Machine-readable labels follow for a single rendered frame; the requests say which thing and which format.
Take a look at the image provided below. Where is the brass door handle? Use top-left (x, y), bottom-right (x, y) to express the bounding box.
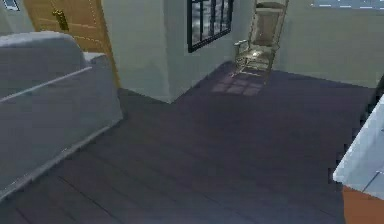
top-left (51, 9), bottom-right (70, 33)

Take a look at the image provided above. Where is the pale window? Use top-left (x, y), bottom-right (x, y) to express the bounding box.
top-left (310, 0), bottom-right (384, 10)

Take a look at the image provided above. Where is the grey sofa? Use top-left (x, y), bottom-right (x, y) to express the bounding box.
top-left (0, 31), bottom-right (124, 202)

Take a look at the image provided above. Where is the black framed window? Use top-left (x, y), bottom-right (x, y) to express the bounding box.
top-left (186, 0), bottom-right (235, 54)

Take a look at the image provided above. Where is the small framed picture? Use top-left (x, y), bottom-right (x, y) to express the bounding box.
top-left (2, 0), bottom-right (20, 12)

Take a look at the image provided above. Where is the white topped orange cabinet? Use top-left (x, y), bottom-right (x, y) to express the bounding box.
top-left (332, 94), bottom-right (384, 224)

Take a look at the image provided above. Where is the wooden room door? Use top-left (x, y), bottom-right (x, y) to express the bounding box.
top-left (22, 0), bottom-right (121, 89)

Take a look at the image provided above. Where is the wooden rocking chair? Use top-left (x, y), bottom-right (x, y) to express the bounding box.
top-left (233, 0), bottom-right (290, 81)

